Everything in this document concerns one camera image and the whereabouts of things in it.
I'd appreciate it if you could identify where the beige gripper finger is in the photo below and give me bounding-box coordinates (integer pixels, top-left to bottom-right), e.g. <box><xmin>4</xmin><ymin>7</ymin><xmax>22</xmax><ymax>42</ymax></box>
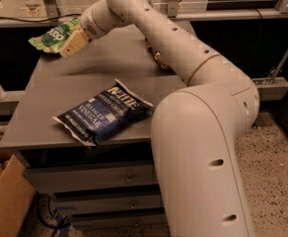
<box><xmin>59</xmin><ymin>29</ymin><xmax>89</xmax><ymax>57</ymax></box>

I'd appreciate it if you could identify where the green rice chip bag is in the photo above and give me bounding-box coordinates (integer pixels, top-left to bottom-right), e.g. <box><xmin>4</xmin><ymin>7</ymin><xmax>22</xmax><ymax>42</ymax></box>
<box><xmin>29</xmin><ymin>17</ymin><xmax>80</xmax><ymax>53</ymax></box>

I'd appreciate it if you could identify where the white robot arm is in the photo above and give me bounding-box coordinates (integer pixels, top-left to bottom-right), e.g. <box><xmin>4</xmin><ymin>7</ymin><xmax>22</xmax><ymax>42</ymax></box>
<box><xmin>77</xmin><ymin>0</ymin><xmax>259</xmax><ymax>237</ymax></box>

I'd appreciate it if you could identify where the brown beige chip bag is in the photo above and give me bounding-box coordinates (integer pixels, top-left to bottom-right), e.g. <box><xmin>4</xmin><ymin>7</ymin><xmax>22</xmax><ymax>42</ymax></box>
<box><xmin>145</xmin><ymin>39</ymin><xmax>172</xmax><ymax>70</ymax></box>

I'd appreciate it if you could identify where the blue kettle chip bag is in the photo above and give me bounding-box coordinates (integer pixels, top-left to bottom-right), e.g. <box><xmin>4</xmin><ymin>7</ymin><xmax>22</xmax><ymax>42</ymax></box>
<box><xmin>53</xmin><ymin>79</ymin><xmax>153</xmax><ymax>146</ymax></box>

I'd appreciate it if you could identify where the grey drawer cabinet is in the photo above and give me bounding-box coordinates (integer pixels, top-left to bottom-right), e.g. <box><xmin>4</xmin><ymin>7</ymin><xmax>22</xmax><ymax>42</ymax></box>
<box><xmin>0</xmin><ymin>26</ymin><xmax>183</xmax><ymax>229</ymax></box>

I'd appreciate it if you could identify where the cardboard box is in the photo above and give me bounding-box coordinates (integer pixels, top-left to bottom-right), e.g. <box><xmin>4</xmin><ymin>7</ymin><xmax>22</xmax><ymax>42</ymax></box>
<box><xmin>0</xmin><ymin>150</ymin><xmax>35</xmax><ymax>237</ymax></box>

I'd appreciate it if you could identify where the black cable on rail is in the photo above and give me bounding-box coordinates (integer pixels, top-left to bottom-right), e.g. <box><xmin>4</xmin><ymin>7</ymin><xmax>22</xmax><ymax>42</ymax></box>
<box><xmin>0</xmin><ymin>13</ymin><xmax>83</xmax><ymax>24</ymax></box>

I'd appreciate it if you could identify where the metal frame rail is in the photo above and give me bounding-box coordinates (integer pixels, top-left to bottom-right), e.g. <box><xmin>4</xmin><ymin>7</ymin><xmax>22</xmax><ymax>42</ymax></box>
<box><xmin>0</xmin><ymin>0</ymin><xmax>288</xmax><ymax>30</ymax></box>

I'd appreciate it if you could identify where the black floor cable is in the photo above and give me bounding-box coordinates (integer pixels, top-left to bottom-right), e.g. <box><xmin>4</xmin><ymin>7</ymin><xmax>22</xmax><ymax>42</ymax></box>
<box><xmin>35</xmin><ymin>193</ymin><xmax>73</xmax><ymax>237</ymax></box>

